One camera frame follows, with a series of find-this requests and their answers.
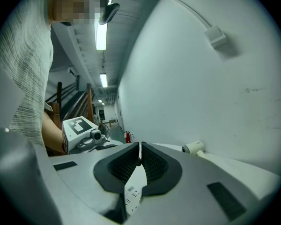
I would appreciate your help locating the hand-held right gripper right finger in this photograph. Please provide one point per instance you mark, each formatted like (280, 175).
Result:
(164, 170)

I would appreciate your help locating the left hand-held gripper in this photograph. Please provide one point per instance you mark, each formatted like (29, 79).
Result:
(75, 135)

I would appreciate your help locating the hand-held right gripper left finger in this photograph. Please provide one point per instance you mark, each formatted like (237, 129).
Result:
(112, 170)

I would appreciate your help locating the white power strip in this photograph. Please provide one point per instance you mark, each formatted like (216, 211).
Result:
(133, 196)

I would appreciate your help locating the person's left forearm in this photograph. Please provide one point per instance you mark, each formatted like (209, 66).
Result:
(52, 135)

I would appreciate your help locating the white hair dryer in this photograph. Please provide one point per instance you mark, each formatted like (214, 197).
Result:
(193, 147)

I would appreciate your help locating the wooden chair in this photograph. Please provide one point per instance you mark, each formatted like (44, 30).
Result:
(84, 102)

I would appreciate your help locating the red fire extinguisher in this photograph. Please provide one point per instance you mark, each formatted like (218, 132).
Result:
(128, 137)

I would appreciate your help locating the short ceiling light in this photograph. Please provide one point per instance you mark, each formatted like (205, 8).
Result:
(103, 80)

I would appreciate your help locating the grey striped shirt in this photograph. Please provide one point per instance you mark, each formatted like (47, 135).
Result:
(25, 55)

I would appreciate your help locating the long ceiling light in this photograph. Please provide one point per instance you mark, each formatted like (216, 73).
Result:
(101, 36)

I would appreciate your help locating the person's head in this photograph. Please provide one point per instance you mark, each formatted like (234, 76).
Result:
(61, 8)

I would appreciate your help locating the black head-worn camera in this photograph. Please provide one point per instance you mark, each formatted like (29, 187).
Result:
(108, 13)

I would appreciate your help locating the white wall junction box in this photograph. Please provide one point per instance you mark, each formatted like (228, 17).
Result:
(215, 37)

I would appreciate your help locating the white wall conduit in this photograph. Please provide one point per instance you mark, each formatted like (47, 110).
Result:
(194, 9)

